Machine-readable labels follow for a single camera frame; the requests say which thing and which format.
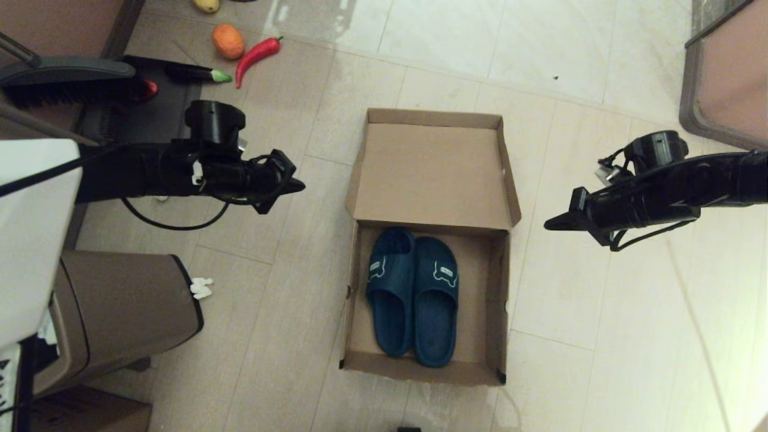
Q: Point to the white crumpled tissue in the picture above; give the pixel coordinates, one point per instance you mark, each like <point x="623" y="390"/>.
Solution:
<point x="201" y="288"/>

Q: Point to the yellow toy fruit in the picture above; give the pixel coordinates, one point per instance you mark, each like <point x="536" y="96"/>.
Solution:
<point x="206" y="5"/>

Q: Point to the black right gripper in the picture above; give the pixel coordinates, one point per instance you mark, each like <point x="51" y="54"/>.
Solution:
<point x="606" y="213"/>

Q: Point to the brown metal frame bar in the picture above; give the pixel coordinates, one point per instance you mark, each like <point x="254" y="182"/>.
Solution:
<point x="42" y="127"/>

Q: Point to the orange toy fruit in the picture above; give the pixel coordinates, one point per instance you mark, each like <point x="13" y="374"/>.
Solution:
<point x="228" y="42"/>

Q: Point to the brown cardboard carton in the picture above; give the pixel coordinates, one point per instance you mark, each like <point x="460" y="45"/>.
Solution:
<point x="90" y="414"/>

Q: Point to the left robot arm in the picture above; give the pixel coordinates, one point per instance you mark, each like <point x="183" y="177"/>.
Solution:
<point x="36" y="228"/>

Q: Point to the dark gray dustpan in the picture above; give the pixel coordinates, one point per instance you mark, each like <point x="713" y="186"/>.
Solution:
<point x="162" y="102"/>

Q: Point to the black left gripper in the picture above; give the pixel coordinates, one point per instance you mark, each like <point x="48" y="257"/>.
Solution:
<point x="270" y="180"/>

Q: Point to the dark teal rubber slipper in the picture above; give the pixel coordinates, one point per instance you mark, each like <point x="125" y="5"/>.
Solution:
<point x="390" y="288"/>
<point x="436" y="300"/>

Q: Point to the white tissue wad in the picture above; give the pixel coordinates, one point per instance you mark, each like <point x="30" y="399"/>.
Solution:
<point x="48" y="333"/>

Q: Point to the brown table with dark rim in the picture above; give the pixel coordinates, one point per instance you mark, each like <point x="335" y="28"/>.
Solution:
<point x="60" y="24"/>

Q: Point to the black trash bag liner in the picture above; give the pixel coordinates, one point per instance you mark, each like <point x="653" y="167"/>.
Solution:
<point x="45" y="354"/>

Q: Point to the red toy chili pepper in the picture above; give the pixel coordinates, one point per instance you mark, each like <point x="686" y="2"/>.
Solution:
<point x="253" y="56"/>

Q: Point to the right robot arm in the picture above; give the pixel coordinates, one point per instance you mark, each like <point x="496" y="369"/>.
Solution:
<point x="690" y="186"/>

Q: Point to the brown cardboard shoe box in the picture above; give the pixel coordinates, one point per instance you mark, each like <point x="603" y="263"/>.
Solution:
<point x="432" y="174"/>

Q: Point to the dark gray broom brush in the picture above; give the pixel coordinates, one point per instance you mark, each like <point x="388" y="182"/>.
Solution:
<point x="72" y="79"/>

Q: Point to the purple toy eggplant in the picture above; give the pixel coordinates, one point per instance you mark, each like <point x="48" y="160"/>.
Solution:
<point x="191" y="74"/>

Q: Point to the brown plastic trash bin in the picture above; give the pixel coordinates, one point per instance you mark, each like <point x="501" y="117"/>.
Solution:
<point x="126" y="312"/>

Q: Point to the brown table with gray rim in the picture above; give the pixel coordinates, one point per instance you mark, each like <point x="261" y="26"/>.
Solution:
<point x="732" y="84"/>

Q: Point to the red toy ball fruit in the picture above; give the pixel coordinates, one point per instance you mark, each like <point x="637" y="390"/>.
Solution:
<point x="150" y="90"/>

